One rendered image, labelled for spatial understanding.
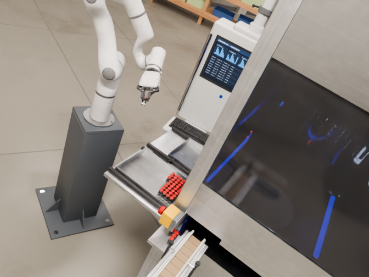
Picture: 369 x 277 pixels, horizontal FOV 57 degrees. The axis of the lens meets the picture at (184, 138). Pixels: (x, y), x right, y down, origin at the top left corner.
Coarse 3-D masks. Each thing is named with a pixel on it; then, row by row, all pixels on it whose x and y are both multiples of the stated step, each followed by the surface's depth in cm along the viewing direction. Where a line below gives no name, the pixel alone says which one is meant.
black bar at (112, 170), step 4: (112, 168) 174; (112, 172) 174; (116, 172) 173; (116, 176) 174; (120, 176) 172; (124, 176) 173; (124, 180) 172; (128, 180) 172; (128, 184) 171; (132, 184) 171; (132, 188) 171; (136, 188) 170; (140, 192) 169; (144, 192) 170; (144, 196) 169; (148, 196) 168; (148, 200) 168; (152, 200) 167; (156, 204) 166; (160, 204) 167
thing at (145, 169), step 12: (132, 156) 185; (144, 156) 194; (156, 156) 192; (120, 168) 179; (132, 168) 183; (144, 168) 186; (156, 168) 190; (168, 168) 191; (132, 180) 172; (144, 180) 179; (156, 180) 182; (156, 192) 175
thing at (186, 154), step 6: (186, 144) 218; (192, 144) 220; (198, 144) 217; (174, 150) 204; (180, 150) 211; (186, 150) 213; (192, 150) 215; (198, 150) 218; (174, 156) 204; (180, 156) 206; (186, 156) 208; (192, 156) 210; (198, 156) 213; (180, 162) 197; (186, 162) 203; (192, 162) 206; (186, 168) 196
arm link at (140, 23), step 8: (136, 16) 170; (144, 16) 171; (136, 24) 172; (144, 24) 172; (136, 32) 176; (144, 32) 174; (152, 32) 177; (136, 40) 180; (144, 40) 177; (136, 48) 182; (136, 56) 185; (144, 56) 188; (144, 64) 187
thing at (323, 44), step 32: (320, 0) 97; (352, 0) 93; (288, 32) 104; (320, 32) 100; (352, 32) 96; (288, 64) 108; (320, 64) 103; (352, 64) 99; (352, 96) 102; (224, 224) 144; (256, 224) 136; (256, 256) 142; (288, 256) 134
